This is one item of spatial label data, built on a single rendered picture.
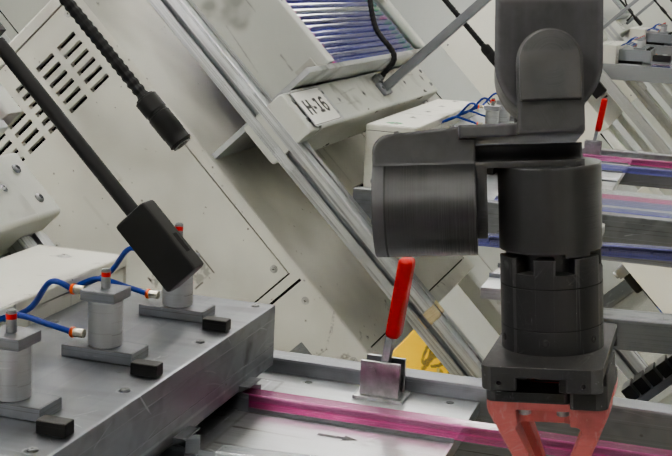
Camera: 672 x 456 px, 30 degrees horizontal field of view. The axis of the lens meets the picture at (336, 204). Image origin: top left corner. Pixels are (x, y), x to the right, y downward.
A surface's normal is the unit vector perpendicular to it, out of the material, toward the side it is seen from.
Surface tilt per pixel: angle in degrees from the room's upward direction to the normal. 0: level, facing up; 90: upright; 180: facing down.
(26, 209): 90
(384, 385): 90
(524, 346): 76
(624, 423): 90
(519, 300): 71
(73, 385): 44
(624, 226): 90
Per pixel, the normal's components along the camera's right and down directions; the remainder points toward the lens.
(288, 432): 0.04, -0.98
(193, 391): 0.95, 0.10
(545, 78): -0.12, -0.03
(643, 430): -0.30, 0.15
